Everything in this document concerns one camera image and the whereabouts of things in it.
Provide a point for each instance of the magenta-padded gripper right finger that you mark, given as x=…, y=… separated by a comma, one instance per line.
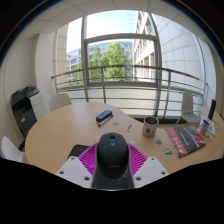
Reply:
x=150, y=170

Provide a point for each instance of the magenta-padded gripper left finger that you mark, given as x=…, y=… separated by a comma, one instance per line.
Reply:
x=75, y=170

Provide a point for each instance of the black computer mouse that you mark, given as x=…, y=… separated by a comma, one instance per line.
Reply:
x=112, y=156

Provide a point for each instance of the black printed mouse pad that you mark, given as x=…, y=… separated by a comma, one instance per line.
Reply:
x=77, y=150

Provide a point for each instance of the small green sticker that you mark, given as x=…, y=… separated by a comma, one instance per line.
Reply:
x=168, y=151

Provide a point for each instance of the red and blue magazine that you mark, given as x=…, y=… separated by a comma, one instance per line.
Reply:
x=185, y=140

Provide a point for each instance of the blue marker pen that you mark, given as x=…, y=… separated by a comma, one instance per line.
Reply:
x=106, y=121

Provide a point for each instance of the black board eraser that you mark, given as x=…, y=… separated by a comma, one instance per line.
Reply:
x=103, y=115

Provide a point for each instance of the white shell chair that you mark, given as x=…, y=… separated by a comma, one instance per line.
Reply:
x=10, y=150
x=188, y=108
x=60, y=101

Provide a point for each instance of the white illustrated booklet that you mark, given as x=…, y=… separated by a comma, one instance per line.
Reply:
x=212, y=126

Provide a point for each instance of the black and white office printer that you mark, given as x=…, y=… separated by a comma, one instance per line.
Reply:
x=25, y=106

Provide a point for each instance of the black cylinder speaker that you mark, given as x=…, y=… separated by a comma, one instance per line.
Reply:
x=212, y=109

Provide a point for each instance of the metal balcony railing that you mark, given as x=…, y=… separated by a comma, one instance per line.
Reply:
x=133, y=83

